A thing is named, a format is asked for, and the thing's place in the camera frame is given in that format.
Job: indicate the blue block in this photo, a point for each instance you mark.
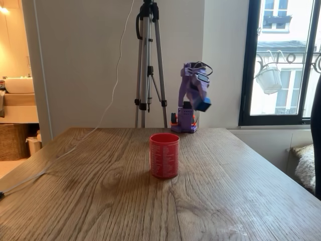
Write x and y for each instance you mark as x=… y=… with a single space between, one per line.
x=203 y=104

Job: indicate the purple robot arm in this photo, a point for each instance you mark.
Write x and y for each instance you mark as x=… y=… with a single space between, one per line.
x=184 y=115

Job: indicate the red cup with white print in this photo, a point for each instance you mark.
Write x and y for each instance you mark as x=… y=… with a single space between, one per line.
x=164 y=157

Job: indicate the black orange table clamp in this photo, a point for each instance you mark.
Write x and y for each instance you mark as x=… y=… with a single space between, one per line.
x=194 y=122
x=174 y=118

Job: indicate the white hanging plant pot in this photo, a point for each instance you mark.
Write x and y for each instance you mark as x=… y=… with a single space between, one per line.
x=269 y=80

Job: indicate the ornate iron balcony railing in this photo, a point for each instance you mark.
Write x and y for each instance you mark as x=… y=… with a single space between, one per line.
x=288 y=56

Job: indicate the person in black clothes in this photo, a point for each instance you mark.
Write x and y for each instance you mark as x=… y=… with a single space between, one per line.
x=316 y=138

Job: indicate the white fur cushion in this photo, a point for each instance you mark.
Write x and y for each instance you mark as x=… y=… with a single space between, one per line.
x=304 y=165

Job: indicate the white waste bin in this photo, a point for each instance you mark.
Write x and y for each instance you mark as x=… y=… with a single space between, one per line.
x=34 y=145

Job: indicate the white wash basin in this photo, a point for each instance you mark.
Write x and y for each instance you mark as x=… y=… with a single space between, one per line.
x=19 y=85

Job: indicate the wicker basket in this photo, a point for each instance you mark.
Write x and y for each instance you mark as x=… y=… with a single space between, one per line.
x=13 y=141

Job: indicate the dark window frame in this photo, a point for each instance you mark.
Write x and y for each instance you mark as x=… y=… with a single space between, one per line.
x=247 y=75

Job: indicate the grey camera tripod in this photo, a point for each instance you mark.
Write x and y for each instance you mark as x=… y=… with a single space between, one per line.
x=148 y=62

